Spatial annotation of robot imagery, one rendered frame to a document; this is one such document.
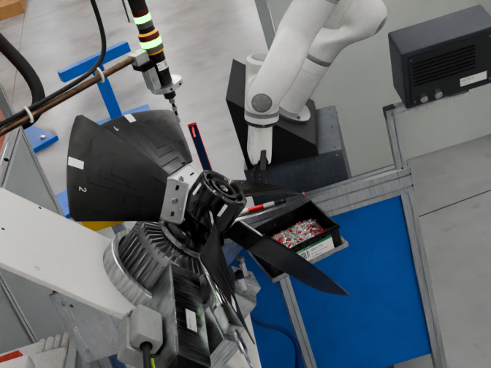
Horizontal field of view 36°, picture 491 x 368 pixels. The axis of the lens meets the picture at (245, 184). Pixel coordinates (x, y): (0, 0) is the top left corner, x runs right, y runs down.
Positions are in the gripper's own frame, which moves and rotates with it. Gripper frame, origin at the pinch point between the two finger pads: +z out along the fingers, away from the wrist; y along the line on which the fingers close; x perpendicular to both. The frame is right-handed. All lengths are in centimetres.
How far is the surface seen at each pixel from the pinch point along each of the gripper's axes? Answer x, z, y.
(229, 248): -9.3, 11.1, 15.9
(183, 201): -20.9, -10.2, 29.4
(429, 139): 113, 68, -162
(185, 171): -19.6, -11.0, 17.7
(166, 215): -24.6, -8.9, 33.0
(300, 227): 13.3, 20.0, -6.6
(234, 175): 20, 105, -201
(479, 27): 58, -34, -12
